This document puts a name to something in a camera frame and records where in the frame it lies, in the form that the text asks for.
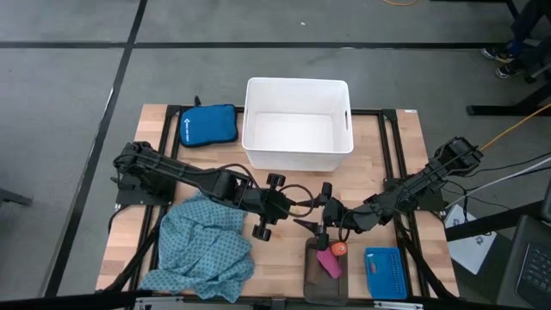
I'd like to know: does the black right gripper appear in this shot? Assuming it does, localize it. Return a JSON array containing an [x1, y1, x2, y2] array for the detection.
[[293, 181, 348, 252]]

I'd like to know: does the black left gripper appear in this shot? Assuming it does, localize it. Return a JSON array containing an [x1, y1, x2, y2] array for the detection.
[[251, 172, 299, 242]]

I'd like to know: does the pink bandage roll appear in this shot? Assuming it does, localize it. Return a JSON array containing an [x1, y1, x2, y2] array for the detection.
[[316, 245, 344, 281]]

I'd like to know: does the brown bandage roll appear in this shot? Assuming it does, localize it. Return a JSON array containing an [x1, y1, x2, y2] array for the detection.
[[306, 251, 324, 284]]

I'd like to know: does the blue patterned hospital gown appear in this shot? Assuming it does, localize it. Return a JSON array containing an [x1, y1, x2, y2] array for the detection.
[[138, 192, 257, 304]]

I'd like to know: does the grey translucent plastic bin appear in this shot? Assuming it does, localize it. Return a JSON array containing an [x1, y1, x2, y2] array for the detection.
[[303, 236, 350, 307]]

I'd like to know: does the white plastic basket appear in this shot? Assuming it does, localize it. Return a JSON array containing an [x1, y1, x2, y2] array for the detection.
[[241, 77, 355, 172]]

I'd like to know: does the blue plastic basket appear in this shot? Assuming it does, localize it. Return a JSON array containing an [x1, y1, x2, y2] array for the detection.
[[363, 246, 409, 301]]

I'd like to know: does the blue first aid pouch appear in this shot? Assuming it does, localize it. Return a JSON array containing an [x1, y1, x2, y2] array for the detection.
[[178, 95, 239, 149]]

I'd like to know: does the white paper sheet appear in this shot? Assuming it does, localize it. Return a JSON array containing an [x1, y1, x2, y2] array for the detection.
[[443, 204, 498, 276]]

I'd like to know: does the black metal beam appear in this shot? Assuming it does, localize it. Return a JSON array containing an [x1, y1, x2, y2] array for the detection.
[[444, 200, 546, 243]]

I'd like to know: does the black desk leg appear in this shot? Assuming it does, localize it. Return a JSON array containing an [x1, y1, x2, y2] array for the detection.
[[466, 81, 551, 118]]

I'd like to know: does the black laptop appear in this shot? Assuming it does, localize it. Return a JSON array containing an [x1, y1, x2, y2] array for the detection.
[[496, 214, 551, 309]]

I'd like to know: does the black crossbar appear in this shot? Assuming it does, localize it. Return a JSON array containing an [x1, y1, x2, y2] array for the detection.
[[0, 288, 551, 310]]

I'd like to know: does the black chair foot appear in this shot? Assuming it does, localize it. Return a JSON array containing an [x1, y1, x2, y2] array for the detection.
[[0, 187, 34, 208]]

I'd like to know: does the person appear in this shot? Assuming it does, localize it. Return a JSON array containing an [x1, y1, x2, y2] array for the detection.
[[480, 0, 551, 81]]

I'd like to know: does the black aluminium table frame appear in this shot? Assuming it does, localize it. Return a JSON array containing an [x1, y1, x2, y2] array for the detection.
[[96, 104, 460, 303]]

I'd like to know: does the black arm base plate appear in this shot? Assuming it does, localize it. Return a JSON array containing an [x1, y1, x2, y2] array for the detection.
[[387, 178, 447, 213], [115, 177, 176, 208]]

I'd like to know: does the silver metal bracket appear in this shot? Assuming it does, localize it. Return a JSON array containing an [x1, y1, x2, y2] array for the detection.
[[133, 295, 187, 310], [373, 300, 425, 310]]

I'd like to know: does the white cable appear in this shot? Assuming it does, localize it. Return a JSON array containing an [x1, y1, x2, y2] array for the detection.
[[447, 155, 551, 208]]

